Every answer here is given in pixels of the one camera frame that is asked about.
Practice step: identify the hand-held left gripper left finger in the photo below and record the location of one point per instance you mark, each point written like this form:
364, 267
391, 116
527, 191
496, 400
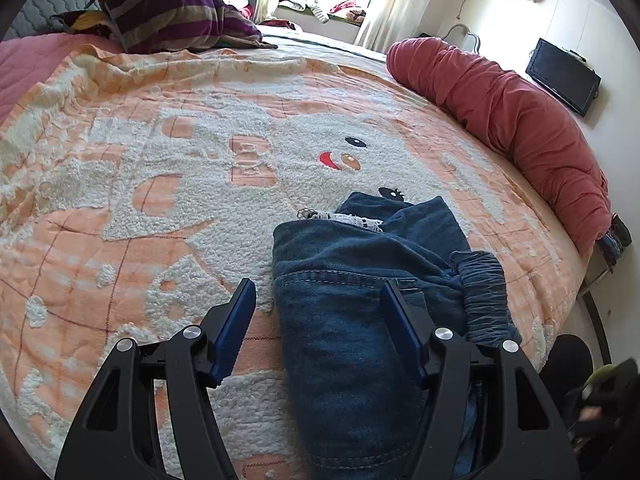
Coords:
235, 330

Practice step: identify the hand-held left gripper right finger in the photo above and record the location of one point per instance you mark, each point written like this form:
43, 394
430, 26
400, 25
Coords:
400, 332

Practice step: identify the blue denim pants lace hem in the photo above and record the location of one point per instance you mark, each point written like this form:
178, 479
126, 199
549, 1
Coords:
350, 360

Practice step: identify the person's green jacket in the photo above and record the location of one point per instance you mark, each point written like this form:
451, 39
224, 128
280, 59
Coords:
607, 371

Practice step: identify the person's leg black trousers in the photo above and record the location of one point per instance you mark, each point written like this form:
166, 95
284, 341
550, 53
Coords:
565, 365

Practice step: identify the dark folded clothes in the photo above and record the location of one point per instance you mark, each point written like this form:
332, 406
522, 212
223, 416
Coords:
616, 242

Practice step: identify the orange printed blanket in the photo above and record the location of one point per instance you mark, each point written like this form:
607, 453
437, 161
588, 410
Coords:
150, 185

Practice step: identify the red rolled duvet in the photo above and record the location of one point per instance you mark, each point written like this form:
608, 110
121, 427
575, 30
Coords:
525, 125

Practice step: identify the pale bed sheet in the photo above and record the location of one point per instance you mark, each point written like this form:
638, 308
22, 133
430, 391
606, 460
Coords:
320, 42

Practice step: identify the red cloth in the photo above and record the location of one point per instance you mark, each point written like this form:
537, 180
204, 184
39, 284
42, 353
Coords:
280, 24

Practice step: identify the purple striped pillow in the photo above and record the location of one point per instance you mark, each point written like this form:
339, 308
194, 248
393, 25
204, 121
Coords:
170, 15

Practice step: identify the cream curtain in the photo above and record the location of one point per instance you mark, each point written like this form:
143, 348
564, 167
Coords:
385, 10

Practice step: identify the pink quilted bedsheet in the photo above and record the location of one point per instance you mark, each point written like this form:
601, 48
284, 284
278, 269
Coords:
35, 70

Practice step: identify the clothes on windowsill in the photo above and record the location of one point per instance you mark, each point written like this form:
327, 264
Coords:
325, 7

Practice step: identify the yellow and black cloth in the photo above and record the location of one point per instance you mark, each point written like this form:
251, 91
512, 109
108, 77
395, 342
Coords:
82, 22

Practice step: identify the black wall television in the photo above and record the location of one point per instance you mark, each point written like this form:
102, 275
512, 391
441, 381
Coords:
562, 77

